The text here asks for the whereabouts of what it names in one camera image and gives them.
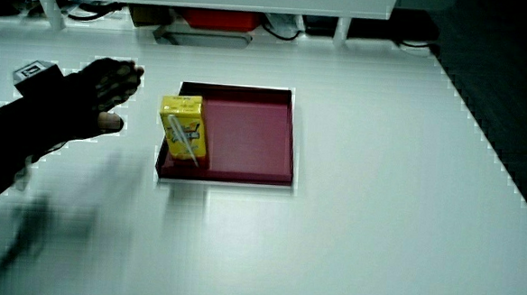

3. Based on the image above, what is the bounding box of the person's left forearm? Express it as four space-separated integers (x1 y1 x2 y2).
0 95 64 210

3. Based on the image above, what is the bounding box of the black cable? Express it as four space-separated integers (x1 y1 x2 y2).
393 35 439 52
66 0 125 24

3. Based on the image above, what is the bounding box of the white bag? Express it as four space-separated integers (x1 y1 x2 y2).
262 12 306 42

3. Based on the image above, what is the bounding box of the person's left hand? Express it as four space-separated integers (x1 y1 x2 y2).
8 51 146 161

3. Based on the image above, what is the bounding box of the dark red tray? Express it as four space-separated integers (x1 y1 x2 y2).
153 79 299 187

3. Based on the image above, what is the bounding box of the red box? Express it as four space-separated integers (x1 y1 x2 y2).
181 7 263 33

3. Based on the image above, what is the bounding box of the white shelf leg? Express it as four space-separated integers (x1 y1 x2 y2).
37 0 69 32
332 15 354 48

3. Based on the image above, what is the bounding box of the yellow ice redtea carton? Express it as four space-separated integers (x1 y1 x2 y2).
156 93 211 169

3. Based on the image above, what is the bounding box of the brown cardboard box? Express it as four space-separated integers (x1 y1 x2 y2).
128 4 175 30

